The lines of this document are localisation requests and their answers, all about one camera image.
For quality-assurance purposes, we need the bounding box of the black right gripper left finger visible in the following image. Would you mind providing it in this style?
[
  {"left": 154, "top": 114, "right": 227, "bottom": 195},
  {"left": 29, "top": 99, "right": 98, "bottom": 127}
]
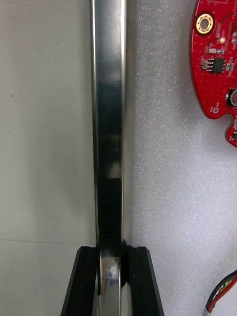
[{"left": 60, "top": 246, "right": 100, "bottom": 316}]

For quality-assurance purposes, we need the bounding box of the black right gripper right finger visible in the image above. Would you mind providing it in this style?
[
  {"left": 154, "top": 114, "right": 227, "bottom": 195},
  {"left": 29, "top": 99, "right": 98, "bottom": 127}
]
[{"left": 120, "top": 242, "right": 165, "bottom": 316}]

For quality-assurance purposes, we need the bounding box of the steel tray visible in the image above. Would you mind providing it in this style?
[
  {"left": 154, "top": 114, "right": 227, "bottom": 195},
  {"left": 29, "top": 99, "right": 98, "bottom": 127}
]
[{"left": 89, "top": 0, "right": 137, "bottom": 316}]

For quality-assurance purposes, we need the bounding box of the white foam sheet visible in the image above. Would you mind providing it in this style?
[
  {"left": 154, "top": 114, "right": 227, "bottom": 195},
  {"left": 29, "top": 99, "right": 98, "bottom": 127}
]
[{"left": 125, "top": 0, "right": 237, "bottom": 316}]

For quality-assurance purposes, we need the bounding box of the round red circuit board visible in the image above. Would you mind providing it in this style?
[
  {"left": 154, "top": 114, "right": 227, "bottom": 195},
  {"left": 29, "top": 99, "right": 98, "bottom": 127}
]
[{"left": 189, "top": 0, "right": 237, "bottom": 149}]

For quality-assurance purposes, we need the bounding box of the grey multicolour wire harness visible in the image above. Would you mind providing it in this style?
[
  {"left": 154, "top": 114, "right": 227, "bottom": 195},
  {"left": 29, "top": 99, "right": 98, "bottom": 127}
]
[{"left": 201, "top": 269, "right": 237, "bottom": 316}]

